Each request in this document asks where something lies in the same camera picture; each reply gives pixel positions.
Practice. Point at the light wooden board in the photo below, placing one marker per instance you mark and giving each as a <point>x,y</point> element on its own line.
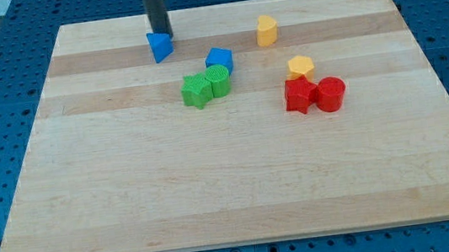
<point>117,163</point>

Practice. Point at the yellow heart block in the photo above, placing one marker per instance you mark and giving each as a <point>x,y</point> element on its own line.
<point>267,30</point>

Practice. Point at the red cylinder block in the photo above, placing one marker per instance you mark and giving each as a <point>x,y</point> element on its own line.
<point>330,95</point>

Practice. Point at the green cylinder block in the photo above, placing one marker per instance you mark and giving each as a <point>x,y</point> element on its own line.
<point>219,77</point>

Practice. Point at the green star block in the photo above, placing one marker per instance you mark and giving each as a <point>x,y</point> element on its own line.
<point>196,91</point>

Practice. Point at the blue cube block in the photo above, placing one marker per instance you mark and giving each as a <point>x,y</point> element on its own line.
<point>220,56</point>

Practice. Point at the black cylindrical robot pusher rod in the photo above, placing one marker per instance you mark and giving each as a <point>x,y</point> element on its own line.
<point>157,15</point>

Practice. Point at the blue triangle block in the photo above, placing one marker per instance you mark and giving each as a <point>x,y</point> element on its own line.
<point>161,45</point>

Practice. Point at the yellow hexagon block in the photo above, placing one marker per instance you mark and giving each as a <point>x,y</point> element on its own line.
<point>300,66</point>

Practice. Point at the red star block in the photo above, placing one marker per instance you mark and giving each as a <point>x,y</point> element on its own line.
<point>300,94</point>

